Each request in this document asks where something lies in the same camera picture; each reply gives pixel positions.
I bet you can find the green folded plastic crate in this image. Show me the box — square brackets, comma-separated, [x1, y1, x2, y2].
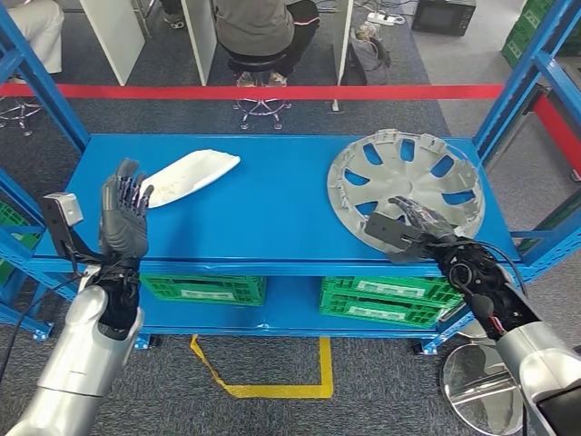
[0, 201, 42, 287]
[318, 275, 464, 331]
[140, 274, 267, 308]

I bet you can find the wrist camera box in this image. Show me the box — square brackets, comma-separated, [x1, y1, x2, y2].
[41, 192, 103, 266]
[364, 210, 429, 254]

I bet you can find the grey plastic wheel cover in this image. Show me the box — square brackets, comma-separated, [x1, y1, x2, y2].
[326, 129, 486, 255]

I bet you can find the chrome round stool base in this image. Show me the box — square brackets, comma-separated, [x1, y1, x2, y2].
[439, 319, 527, 436]

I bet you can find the person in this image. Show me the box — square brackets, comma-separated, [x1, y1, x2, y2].
[158, 0, 186, 30]
[213, 0, 321, 89]
[0, 0, 64, 76]

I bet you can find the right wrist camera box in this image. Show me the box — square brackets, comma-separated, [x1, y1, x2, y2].
[364, 210, 429, 254]

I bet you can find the dark metal pole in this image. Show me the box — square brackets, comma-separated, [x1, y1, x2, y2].
[518, 191, 581, 254]

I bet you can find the grey bag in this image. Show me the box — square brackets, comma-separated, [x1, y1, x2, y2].
[348, 24, 392, 86]

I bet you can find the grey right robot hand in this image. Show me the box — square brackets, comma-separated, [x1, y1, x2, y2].
[386, 195, 460, 266]

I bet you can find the black cable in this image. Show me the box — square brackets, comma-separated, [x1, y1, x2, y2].
[0, 273, 83, 381]

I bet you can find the yellow floor tape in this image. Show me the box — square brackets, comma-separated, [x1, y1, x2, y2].
[189, 335, 334, 401]

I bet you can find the black microwave oven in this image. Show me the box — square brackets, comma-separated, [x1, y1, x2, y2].
[411, 0, 478, 37]

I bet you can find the white desk panel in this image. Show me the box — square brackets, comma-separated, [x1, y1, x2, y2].
[331, 0, 355, 113]
[78, 0, 146, 86]
[181, 0, 218, 86]

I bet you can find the white power strip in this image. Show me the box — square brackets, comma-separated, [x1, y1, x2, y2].
[367, 10, 406, 26]

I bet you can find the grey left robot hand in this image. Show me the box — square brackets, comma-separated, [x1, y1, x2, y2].
[99, 158, 154, 261]

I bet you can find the white curved plastic part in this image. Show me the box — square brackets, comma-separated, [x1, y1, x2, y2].
[136, 149, 241, 210]

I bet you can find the black round stool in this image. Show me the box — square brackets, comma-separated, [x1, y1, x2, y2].
[226, 51, 294, 132]
[0, 95, 44, 137]

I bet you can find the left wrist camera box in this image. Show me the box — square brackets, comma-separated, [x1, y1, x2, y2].
[41, 192, 103, 266]

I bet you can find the green crate stack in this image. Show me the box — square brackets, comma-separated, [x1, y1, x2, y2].
[501, 0, 581, 67]

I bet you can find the blue metal shelf rack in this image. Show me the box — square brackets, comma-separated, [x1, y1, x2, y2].
[0, 0, 581, 356]

